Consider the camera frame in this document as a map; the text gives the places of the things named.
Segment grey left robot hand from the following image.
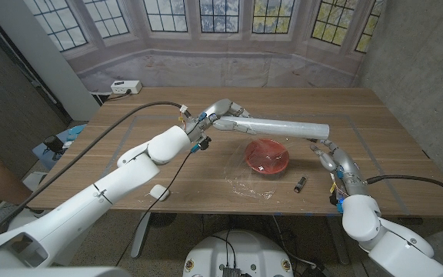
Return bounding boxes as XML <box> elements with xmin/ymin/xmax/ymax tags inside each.
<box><xmin>185</xmin><ymin>98</ymin><xmax>259</xmax><ymax>144</ymax></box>

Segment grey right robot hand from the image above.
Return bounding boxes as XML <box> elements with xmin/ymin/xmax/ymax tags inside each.
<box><xmin>308</xmin><ymin>138</ymin><xmax>371</xmax><ymax>197</ymax></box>

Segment cling film roll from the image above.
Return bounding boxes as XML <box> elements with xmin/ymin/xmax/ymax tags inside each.
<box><xmin>219</xmin><ymin>116</ymin><xmax>331</xmax><ymax>141</ymax></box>

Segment clear cling film sheet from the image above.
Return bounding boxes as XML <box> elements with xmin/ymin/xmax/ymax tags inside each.
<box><xmin>223</xmin><ymin>132</ymin><xmax>295</xmax><ymax>200</ymax></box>

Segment red plate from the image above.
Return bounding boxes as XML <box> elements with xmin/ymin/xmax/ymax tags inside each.
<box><xmin>244</xmin><ymin>138</ymin><xmax>290</xmax><ymax>175</ymax></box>

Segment white AirPods case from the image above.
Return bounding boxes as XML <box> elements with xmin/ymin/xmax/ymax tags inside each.
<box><xmin>149</xmin><ymin>183</ymin><xmax>171</xmax><ymax>202</ymax></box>

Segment printed window backdrop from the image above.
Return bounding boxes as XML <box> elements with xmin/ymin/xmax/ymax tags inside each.
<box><xmin>23</xmin><ymin>0</ymin><xmax>386</xmax><ymax>93</ymax></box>

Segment small black battery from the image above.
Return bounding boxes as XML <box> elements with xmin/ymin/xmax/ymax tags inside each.
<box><xmin>293</xmin><ymin>175</ymin><xmax>308</xmax><ymax>194</ymax></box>

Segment grey table leg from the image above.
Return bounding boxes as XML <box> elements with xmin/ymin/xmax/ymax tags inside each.
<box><xmin>130</xmin><ymin>212</ymin><xmax>152</xmax><ymax>259</ymax></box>
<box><xmin>327</xmin><ymin>215</ymin><xmax>351</xmax><ymax>265</ymax></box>

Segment white power strip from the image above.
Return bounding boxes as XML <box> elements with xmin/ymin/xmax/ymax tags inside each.
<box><xmin>110</xmin><ymin>79</ymin><xmax>143</xmax><ymax>95</ymax></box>

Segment black round fan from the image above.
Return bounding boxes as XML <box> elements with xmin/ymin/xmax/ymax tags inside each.
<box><xmin>148</xmin><ymin>212</ymin><xmax>177</xmax><ymax>229</ymax></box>

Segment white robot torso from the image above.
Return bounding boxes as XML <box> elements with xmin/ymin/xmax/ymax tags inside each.
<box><xmin>182</xmin><ymin>229</ymin><xmax>295</xmax><ymax>277</ymax></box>

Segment blue box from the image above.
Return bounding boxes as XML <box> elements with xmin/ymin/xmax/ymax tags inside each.
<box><xmin>32</xmin><ymin>123</ymin><xmax>88</xmax><ymax>170</ymax></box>

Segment black round object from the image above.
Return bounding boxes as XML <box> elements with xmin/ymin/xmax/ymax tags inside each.
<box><xmin>43</xmin><ymin>134</ymin><xmax>65</xmax><ymax>155</ymax></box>

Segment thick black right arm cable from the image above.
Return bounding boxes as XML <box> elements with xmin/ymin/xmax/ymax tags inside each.
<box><xmin>365</xmin><ymin>175</ymin><xmax>443</xmax><ymax>211</ymax></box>

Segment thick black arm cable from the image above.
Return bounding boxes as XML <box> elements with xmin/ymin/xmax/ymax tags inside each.
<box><xmin>0</xmin><ymin>101</ymin><xmax>184</xmax><ymax>243</ymax></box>
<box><xmin>365</xmin><ymin>175</ymin><xmax>443</xmax><ymax>211</ymax></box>

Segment thin black left wrist cable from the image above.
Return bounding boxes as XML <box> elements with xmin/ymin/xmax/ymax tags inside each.
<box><xmin>115</xmin><ymin>152</ymin><xmax>194</xmax><ymax>267</ymax></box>

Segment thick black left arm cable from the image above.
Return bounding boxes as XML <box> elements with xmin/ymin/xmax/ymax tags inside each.
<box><xmin>0</xmin><ymin>101</ymin><xmax>184</xmax><ymax>243</ymax></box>

